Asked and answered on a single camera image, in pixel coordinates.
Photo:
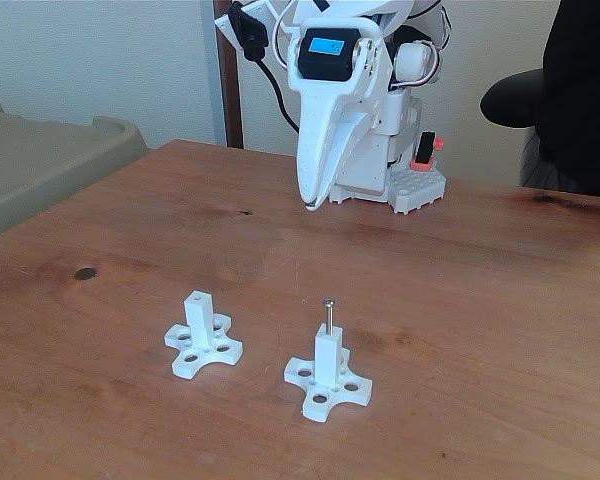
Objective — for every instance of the orange and black clamp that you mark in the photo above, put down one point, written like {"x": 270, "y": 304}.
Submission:
{"x": 425, "y": 150}

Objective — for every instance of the small black camera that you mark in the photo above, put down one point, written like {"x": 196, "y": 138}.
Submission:
{"x": 256, "y": 40}

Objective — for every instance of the grey striped cloth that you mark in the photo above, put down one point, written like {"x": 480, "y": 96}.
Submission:
{"x": 537, "y": 165}

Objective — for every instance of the white post stand with holes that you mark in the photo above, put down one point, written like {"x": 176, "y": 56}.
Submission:
{"x": 198, "y": 320}
{"x": 326, "y": 360}

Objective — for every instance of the black chair armrest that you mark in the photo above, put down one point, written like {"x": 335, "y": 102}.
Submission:
{"x": 512, "y": 100}

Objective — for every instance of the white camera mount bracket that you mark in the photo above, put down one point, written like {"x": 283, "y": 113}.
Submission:
{"x": 225, "y": 25}

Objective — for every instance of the person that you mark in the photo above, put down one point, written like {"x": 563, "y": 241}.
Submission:
{"x": 585, "y": 100}

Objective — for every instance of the long silver screw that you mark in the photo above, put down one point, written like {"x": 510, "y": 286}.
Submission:
{"x": 330, "y": 317}

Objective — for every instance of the beige plastic bin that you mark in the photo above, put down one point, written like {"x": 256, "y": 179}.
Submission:
{"x": 40, "y": 155}

